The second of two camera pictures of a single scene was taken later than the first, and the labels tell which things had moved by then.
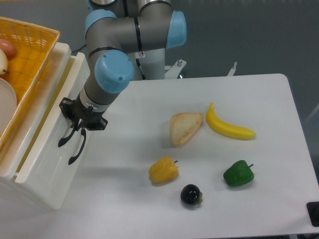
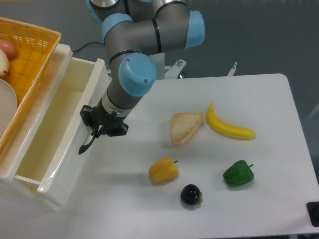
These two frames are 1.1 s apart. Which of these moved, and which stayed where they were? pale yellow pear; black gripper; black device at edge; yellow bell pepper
Moved: black gripper
Stayed: black device at edge; pale yellow pear; yellow bell pepper
